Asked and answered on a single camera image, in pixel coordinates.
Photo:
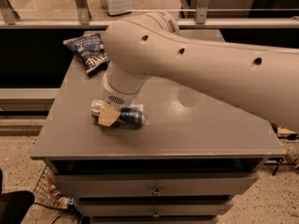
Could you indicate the lower drawer knob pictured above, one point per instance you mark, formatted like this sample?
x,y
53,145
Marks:
x,y
155,214

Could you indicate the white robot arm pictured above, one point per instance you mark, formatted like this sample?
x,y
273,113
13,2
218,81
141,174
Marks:
x,y
263,81

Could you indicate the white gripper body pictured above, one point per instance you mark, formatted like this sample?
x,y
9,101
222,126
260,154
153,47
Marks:
x,y
116,97

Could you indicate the wire mesh basket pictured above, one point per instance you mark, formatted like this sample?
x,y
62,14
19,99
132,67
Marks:
x,y
47,195

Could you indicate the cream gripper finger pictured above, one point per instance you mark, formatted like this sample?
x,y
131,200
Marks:
x,y
108,114

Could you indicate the black chair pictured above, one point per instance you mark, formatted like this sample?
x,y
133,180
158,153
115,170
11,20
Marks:
x,y
14,205

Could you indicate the grey drawer cabinet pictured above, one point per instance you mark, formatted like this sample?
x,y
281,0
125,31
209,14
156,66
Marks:
x,y
198,151

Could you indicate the upper drawer knob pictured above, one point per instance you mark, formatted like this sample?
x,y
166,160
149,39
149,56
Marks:
x,y
156,192

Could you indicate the drawer knob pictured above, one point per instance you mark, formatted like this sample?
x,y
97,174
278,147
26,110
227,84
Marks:
x,y
155,214
156,192

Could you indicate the Red Bull can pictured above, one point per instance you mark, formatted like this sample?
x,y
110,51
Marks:
x,y
133,114

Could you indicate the blue Kettle chips bag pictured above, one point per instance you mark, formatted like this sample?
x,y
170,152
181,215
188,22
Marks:
x,y
89,49

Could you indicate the yellow frame stand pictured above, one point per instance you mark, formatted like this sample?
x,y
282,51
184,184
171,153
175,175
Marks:
x,y
285,133

